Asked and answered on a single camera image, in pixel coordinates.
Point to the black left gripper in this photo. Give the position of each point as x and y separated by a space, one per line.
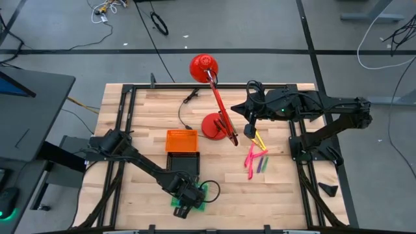
191 195

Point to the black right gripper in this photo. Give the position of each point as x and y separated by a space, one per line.
266 104

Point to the green plastic basket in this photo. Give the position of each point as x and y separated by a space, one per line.
174 202

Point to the red desk lamp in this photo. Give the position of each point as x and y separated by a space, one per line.
213 126

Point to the pink highlighter marker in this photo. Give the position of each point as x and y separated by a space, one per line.
250 171
260 153
249 155

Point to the purple highlighter marker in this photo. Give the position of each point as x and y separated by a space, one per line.
259 164

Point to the black plastic basket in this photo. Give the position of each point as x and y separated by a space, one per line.
183 164

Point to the green highlighter marker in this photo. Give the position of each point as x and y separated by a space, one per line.
265 164

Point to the orange plastic basket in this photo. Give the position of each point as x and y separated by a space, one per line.
181 141

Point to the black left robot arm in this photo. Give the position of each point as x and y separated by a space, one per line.
146 165

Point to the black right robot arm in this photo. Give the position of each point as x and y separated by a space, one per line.
341 122

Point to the black table clamp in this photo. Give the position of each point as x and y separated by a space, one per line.
266 228
151 228

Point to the grey desk foot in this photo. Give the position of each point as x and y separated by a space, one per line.
390 100
370 17

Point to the black office desk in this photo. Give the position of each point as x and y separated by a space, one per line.
32 123

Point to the black computer mouse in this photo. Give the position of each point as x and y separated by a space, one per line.
8 201

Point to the computer monitor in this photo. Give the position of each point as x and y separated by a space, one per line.
13 87

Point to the black triangular bracket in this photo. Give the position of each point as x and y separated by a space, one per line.
314 118
329 189

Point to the black aluminium table frame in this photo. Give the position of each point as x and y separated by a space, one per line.
182 86

